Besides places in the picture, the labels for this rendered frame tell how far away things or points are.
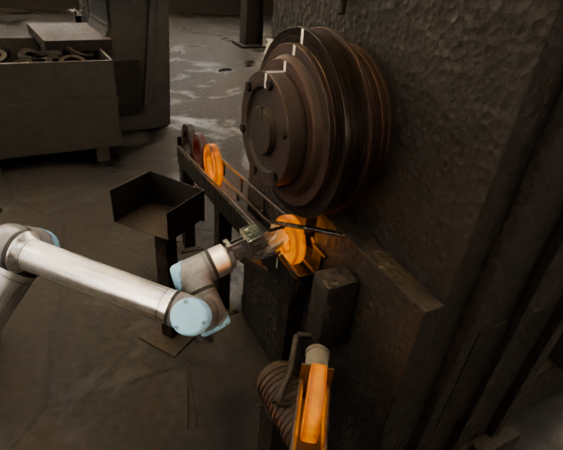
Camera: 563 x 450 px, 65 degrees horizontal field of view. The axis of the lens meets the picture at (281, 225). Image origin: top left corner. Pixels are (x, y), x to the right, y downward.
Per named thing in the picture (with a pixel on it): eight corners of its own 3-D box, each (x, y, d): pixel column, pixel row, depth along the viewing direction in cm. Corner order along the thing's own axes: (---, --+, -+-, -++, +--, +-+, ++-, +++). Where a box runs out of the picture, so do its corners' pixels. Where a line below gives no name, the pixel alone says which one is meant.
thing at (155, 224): (161, 306, 210) (149, 170, 171) (205, 329, 200) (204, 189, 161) (129, 333, 194) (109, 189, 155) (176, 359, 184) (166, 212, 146)
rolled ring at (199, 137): (201, 137, 192) (208, 137, 193) (190, 129, 207) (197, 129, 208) (204, 178, 199) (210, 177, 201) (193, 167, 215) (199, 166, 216)
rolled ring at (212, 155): (200, 146, 196) (207, 145, 198) (206, 187, 198) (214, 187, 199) (211, 140, 179) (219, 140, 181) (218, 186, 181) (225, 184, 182)
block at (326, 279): (333, 325, 131) (347, 262, 118) (348, 344, 125) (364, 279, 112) (302, 335, 127) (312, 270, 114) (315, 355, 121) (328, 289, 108)
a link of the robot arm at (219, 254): (222, 283, 126) (211, 263, 133) (238, 276, 127) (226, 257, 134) (214, 262, 120) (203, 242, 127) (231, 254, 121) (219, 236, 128)
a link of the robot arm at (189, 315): (-30, 212, 112) (214, 301, 104) (5, 219, 124) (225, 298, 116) (-47, 254, 111) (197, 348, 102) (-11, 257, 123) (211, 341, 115)
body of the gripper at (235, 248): (267, 234, 124) (228, 252, 121) (273, 255, 130) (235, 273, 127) (256, 220, 130) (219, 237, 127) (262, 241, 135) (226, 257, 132)
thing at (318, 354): (328, 363, 109) (331, 345, 107) (326, 391, 101) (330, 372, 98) (304, 360, 110) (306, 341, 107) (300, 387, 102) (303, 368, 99)
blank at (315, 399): (315, 428, 99) (300, 424, 99) (326, 358, 100) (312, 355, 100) (315, 457, 83) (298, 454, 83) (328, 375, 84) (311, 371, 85)
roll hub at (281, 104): (254, 157, 128) (260, 57, 113) (299, 204, 107) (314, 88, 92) (236, 160, 125) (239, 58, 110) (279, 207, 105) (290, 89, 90)
